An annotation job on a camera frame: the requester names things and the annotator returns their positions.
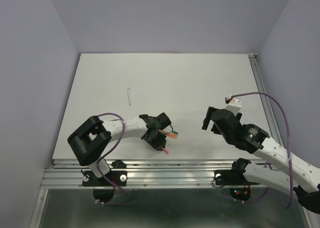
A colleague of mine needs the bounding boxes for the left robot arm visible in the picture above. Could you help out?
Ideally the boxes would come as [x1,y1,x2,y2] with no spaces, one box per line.
[67,113,172,185]

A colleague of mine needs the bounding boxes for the grey capped marker pen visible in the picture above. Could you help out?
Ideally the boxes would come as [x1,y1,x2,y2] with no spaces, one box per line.
[127,88,132,106]

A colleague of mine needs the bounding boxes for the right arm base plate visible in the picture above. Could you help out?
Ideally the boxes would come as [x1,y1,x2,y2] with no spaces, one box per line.
[213,170,249,187]

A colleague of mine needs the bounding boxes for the aluminium frame rail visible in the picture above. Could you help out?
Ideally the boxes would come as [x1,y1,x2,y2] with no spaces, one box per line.
[41,159,307,189]

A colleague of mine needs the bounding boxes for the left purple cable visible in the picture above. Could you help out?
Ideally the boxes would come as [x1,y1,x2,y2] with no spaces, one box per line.
[96,112,132,206]

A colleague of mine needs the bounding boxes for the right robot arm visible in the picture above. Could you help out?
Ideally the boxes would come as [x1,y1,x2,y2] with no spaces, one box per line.
[202,98,320,214]

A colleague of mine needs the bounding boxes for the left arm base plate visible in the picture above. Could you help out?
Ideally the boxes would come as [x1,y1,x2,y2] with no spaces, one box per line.
[80,159,128,187]

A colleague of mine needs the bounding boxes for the right side aluminium rail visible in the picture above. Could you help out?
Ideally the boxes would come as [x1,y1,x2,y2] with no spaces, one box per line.
[248,54,286,145]

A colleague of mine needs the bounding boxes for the orange marker clear cap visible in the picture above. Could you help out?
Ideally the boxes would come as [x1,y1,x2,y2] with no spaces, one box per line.
[166,133,178,139]

